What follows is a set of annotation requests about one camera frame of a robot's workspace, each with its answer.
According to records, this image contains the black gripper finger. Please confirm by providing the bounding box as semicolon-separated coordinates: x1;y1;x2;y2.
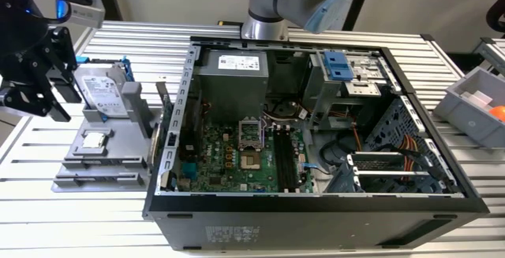
44;24;82;104
0;73;72;123

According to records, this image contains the black RAM slot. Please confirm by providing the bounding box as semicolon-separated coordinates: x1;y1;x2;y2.
277;125;290;191
273;125;285;191
282;125;294;191
288;125;301;191

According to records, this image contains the small white box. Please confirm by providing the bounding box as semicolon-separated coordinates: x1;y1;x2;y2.
461;89;494;107

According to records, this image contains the grey storage bin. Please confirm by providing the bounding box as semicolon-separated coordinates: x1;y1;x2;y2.
433;66;505;150

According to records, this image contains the silver drive cage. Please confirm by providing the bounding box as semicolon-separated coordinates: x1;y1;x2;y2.
326;150;437;194

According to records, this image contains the black open PC case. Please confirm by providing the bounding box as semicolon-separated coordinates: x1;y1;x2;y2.
141;35;490;251

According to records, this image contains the black office chair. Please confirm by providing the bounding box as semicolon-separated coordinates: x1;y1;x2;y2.
485;2;505;36

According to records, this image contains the aluminium side frame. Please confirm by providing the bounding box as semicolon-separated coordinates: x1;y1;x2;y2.
471;36;505;77

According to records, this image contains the orange ball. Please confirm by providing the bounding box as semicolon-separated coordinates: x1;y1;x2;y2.
486;105;505;122

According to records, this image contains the metal disk bay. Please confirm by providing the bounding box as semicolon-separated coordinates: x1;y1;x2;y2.
305;49;391;128

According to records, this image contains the grey power supply unit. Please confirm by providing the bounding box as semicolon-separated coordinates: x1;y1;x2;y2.
192;49;270;122

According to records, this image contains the white yellow wire bundle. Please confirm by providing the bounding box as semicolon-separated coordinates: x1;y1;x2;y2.
262;99;313;124

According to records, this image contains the metal socket cover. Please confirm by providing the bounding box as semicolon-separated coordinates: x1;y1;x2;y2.
238;115;264;150

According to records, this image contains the wire locking lever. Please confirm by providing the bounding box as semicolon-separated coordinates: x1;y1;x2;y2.
258;118;266;151

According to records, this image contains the orange yellow wire bundle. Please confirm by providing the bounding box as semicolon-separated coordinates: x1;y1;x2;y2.
387;136;419;182

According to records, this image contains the hard disk in blue carrier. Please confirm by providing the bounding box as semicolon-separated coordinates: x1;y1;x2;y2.
72;55;136;122

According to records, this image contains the thick black cable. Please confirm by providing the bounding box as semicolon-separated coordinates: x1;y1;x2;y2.
318;138;358;178

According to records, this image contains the CPU socket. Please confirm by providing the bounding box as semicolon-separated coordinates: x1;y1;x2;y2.
240;150;264;172

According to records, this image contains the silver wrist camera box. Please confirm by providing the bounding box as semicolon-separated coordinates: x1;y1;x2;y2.
65;0;106;30

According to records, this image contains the grey parts rack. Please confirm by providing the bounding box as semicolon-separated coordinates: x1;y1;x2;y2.
52;82;165;194

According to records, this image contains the green Dell motherboard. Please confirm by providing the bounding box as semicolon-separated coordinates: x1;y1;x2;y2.
173;115;316;194

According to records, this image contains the silver CPU chip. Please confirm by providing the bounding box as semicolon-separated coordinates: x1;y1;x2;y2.
80;131;108;149

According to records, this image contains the blue disk bay latch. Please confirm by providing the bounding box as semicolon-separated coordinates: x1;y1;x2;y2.
322;51;354;82

